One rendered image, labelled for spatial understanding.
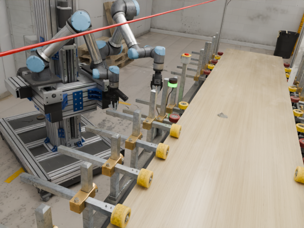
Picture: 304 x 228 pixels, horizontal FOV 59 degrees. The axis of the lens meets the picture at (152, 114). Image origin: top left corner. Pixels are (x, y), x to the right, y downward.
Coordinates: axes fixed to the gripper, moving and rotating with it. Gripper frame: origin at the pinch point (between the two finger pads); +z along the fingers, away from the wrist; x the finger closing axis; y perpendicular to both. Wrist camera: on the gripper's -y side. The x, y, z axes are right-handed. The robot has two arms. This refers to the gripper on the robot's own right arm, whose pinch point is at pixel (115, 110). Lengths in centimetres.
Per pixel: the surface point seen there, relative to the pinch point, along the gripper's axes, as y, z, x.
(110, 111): -10.1, -13.2, 26.5
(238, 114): -91, -7, -31
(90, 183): -40, -18, 96
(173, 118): -48.0, -8.1, 3.7
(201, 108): -62, -7, -24
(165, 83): -37.8, -30.8, -2.2
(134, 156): -38, 0, 48
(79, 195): -37, -14, 100
